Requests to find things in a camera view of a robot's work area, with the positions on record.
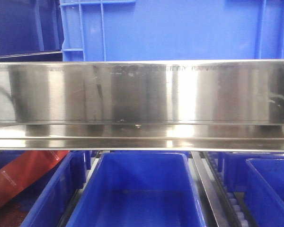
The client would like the centre blue bin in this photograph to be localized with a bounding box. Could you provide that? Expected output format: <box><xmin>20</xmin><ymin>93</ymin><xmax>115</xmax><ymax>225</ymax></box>
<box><xmin>67</xmin><ymin>152</ymin><xmax>206</xmax><ymax>227</ymax></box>

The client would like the blue bin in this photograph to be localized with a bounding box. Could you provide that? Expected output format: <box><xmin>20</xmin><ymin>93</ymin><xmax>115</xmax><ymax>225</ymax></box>
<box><xmin>67</xmin><ymin>152</ymin><xmax>206</xmax><ymax>227</ymax></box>
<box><xmin>222</xmin><ymin>153</ymin><xmax>284</xmax><ymax>227</ymax></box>
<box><xmin>0</xmin><ymin>150</ymin><xmax>91</xmax><ymax>227</ymax></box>

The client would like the large blue crate upper shelf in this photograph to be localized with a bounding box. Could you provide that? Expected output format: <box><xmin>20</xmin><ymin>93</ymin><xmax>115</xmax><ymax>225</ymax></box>
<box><xmin>60</xmin><ymin>0</ymin><xmax>284</xmax><ymax>61</ymax></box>

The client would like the left blue bin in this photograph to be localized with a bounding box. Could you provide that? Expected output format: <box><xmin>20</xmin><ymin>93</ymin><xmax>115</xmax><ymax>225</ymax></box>
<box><xmin>0</xmin><ymin>150</ymin><xmax>91</xmax><ymax>227</ymax></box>

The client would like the right blue bin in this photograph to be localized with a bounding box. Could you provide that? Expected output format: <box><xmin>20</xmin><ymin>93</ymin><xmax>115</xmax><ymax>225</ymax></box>
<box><xmin>222</xmin><ymin>153</ymin><xmax>284</xmax><ymax>227</ymax></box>

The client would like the red foil bag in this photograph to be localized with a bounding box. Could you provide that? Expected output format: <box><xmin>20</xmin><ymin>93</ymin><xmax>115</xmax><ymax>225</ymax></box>
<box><xmin>0</xmin><ymin>150</ymin><xmax>69</xmax><ymax>208</ymax></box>

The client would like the white roller track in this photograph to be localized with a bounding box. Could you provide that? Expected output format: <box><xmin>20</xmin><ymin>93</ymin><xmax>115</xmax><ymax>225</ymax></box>
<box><xmin>203</xmin><ymin>152</ymin><xmax>249</xmax><ymax>227</ymax></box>

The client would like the dark blue crate upper left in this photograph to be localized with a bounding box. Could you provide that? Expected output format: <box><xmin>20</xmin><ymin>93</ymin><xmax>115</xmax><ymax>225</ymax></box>
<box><xmin>0</xmin><ymin>0</ymin><xmax>63</xmax><ymax>57</ymax></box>

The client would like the stainless steel shelf rail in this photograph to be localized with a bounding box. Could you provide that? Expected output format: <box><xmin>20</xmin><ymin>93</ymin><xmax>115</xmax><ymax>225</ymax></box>
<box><xmin>0</xmin><ymin>60</ymin><xmax>284</xmax><ymax>152</ymax></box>

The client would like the steel divider rail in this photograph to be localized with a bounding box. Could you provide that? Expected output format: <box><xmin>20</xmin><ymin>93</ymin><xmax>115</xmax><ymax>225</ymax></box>
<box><xmin>191</xmin><ymin>151</ymin><xmax>230</xmax><ymax>227</ymax></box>

